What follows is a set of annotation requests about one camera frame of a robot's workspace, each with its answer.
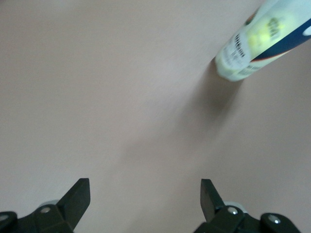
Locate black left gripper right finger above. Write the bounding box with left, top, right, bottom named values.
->
left=194, top=179, right=302, bottom=233

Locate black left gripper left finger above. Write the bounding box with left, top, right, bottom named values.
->
left=0, top=178, right=91, bottom=233

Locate clear plastic tennis ball can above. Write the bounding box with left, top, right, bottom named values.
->
left=215, top=0, right=311, bottom=82

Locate brown table cover sheet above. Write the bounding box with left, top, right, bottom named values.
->
left=0, top=0, right=311, bottom=233

